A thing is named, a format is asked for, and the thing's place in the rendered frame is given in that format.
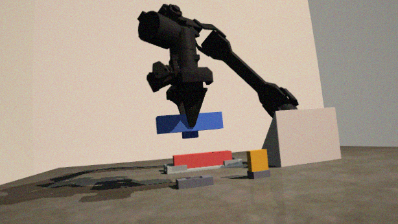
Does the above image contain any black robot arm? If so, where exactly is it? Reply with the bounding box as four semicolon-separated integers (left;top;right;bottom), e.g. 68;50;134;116
137;4;298;118

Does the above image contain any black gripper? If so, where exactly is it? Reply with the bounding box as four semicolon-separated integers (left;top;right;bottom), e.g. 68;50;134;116
166;49;213;127

